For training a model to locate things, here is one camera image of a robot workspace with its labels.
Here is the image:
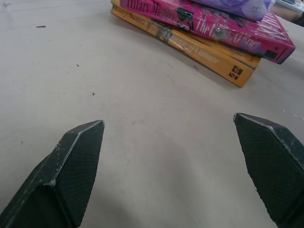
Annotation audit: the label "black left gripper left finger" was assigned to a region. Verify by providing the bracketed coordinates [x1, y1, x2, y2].
[0, 120, 105, 228]

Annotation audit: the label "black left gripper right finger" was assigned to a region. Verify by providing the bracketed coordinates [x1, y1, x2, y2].
[233, 113, 304, 228]

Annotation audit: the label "yellow Hilary Mantel book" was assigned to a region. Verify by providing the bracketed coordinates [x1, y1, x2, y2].
[110, 0, 262, 88]

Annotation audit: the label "pink Hilary Mantel book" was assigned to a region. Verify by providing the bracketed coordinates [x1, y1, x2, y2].
[118, 0, 296, 65]

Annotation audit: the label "purple packet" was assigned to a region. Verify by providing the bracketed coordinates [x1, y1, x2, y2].
[190, 0, 274, 22]

